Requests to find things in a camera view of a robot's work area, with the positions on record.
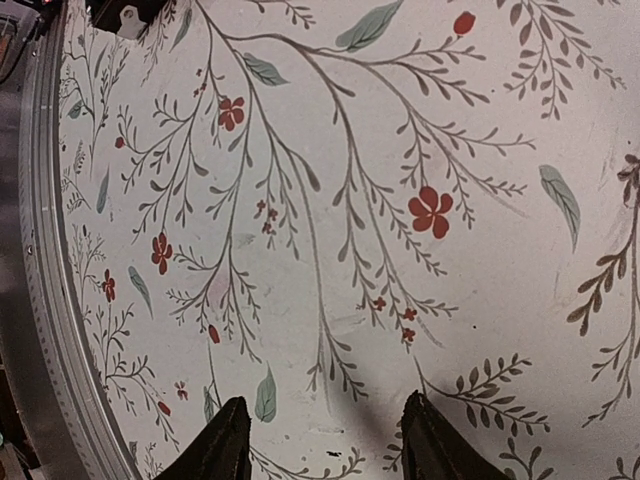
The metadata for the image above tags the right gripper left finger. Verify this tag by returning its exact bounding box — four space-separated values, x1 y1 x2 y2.
157 396 252 480

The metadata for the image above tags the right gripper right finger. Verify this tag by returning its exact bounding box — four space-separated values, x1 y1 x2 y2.
401 390 508 480

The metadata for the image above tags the black poker set case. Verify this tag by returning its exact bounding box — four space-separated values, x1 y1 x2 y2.
85 0 168 40

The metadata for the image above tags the floral table mat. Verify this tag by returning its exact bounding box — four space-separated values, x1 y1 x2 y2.
59 1 639 479

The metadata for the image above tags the front aluminium rail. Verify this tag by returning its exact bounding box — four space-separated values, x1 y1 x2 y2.
1 1 139 479

